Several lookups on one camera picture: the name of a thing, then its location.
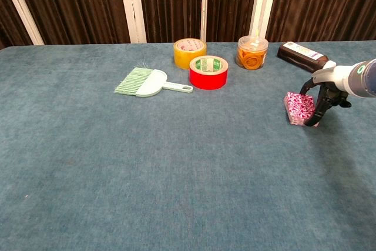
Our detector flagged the blue table cloth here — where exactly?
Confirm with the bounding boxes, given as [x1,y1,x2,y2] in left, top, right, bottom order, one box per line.
[0,40,376,251]

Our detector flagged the red tape roll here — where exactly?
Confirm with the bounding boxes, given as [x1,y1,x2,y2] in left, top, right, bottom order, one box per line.
[189,55,229,91]

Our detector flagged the brown pleated curtain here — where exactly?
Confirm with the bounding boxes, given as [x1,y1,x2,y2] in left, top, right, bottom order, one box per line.
[0,0,376,51]

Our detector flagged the pink and red patterned block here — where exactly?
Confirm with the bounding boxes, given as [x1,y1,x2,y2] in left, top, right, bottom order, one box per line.
[283,91,320,128]

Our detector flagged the mint green dust brush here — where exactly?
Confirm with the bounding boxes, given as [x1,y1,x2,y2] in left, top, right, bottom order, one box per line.
[113,66,194,98]

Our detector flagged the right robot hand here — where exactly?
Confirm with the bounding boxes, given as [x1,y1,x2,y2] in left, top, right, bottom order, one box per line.
[298,65,352,128]

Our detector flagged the thin white frame post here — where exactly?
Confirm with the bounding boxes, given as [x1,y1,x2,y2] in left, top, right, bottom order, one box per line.
[200,0,210,43]

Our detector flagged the slanted white frame post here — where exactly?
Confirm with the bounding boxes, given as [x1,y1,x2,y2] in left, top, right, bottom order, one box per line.
[0,0,45,46]

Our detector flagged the clear jar of rubber bands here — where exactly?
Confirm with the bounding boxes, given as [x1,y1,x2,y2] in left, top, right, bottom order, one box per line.
[235,35,269,71]

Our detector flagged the wide white frame post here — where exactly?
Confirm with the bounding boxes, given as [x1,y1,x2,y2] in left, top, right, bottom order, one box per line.
[249,0,280,43]
[117,0,147,44]

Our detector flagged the brown bottle white cap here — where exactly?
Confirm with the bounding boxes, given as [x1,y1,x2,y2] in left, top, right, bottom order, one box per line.
[277,41,337,74]

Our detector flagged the yellow clear tape roll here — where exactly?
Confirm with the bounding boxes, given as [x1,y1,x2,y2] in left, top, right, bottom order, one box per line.
[173,38,207,71]

